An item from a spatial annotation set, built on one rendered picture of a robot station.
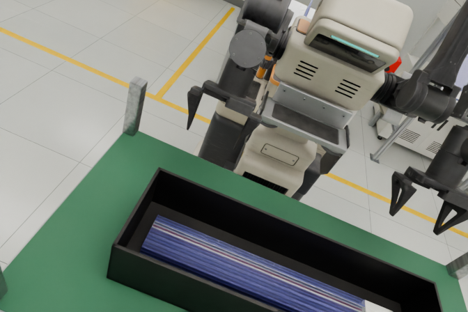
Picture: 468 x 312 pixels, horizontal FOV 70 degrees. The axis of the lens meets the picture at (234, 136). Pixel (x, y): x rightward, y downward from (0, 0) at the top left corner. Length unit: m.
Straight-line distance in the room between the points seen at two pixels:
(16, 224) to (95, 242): 1.17
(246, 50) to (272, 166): 0.65
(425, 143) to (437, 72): 2.48
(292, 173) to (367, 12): 0.55
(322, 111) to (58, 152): 1.52
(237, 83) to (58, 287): 0.44
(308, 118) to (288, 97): 0.08
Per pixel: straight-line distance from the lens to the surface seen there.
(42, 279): 0.64
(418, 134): 3.28
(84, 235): 0.67
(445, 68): 0.90
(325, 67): 0.92
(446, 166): 0.72
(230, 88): 0.59
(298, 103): 0.96
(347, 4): 0.85
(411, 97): 0.87
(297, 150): 1.09
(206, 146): 1.51
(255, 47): 0.52
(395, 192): 0.74
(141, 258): 0.53
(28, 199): 1.89
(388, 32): 0.86
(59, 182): 1.94
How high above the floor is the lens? 1.54
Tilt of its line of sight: 40 degrees down
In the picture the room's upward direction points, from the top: 25 degrees clockwise
